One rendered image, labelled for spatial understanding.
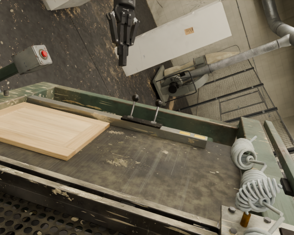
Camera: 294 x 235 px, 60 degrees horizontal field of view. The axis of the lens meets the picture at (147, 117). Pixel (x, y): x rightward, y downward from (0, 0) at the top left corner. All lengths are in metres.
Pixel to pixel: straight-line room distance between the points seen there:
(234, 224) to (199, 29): 4.26
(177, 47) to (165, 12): 4.48
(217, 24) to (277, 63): 5.24
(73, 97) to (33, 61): 0.30
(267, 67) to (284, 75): 0.63
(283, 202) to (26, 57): 1.45
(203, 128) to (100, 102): 0.61
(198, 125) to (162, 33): 3.50
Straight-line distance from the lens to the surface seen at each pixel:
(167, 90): 6.36
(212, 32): 4.74
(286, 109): 10.40
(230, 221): 0.65
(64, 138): 1.09
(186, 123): 1.43
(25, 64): 1.70
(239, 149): 0.77
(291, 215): 0.78
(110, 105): 1.52
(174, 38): 4.78
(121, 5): 0.95
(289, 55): 9.72
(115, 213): 0.67
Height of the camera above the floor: 1.91
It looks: 21 degrees down
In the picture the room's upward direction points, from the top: 72 degrees clockwise
